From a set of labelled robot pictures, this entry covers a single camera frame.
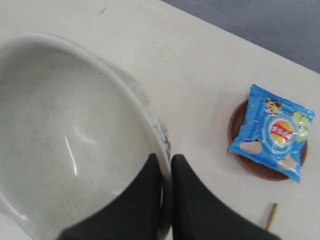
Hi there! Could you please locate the blue Lays chips bag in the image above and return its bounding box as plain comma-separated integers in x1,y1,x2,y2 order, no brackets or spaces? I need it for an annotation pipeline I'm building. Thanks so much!
229,84,315,183

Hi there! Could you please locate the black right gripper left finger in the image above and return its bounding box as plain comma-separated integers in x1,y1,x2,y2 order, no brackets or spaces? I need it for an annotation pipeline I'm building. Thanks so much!
58,153,163,240

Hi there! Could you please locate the white ceramic bowl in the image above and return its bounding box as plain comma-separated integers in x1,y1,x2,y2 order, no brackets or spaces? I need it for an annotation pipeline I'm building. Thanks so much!
0,33,173,240

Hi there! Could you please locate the wooden chopstick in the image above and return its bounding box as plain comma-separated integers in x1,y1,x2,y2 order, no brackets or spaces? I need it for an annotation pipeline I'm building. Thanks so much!
265,203,279,232

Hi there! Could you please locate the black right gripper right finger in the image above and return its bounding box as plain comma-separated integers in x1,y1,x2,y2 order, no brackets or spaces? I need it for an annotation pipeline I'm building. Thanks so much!
171,154,279,240

